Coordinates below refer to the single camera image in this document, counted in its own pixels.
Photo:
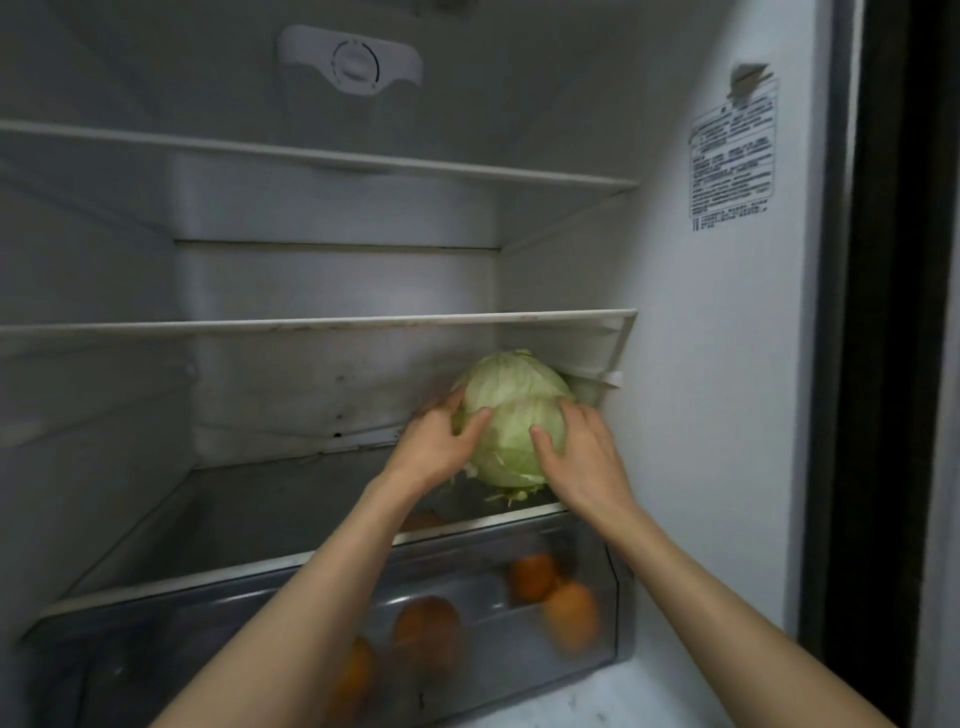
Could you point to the person's right hand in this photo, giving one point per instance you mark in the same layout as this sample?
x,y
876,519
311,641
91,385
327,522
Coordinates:
x,y
592,472

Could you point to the person's left hand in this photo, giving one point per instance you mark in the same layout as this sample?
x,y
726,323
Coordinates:
x,y
435,450

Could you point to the green cabbage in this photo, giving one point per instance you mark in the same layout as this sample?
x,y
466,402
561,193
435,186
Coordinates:
x,y
517,390

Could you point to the clear crisper drawer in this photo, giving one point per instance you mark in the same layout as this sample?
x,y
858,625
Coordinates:
x,y
480,570

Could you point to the silver pink refrigerator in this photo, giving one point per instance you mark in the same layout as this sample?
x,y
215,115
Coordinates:
x,y
712,375

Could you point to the person's right forearm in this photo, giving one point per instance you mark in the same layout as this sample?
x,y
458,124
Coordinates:
x,y
735,637

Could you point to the person's left forearm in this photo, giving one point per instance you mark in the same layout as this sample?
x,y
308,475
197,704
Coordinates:
x,y
300,615

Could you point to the printed label sticker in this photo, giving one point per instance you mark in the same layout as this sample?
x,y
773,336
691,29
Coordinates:
x,y
731,165

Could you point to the white temperature control dial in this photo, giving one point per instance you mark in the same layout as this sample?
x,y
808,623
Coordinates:
x,y
349,64

